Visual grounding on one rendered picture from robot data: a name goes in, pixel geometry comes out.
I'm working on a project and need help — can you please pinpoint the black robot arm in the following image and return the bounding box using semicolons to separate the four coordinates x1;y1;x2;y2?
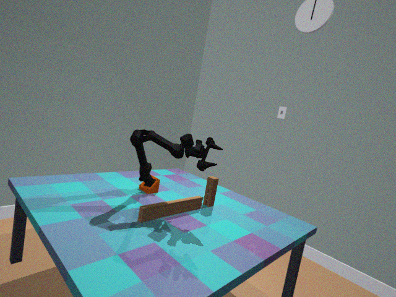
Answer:
130;129;205;187

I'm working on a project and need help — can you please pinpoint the brown wooden post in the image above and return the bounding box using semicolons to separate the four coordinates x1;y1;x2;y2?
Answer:
203;176;218;207

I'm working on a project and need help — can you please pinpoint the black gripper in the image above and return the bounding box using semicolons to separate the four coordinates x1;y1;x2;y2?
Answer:
192;137;223;171

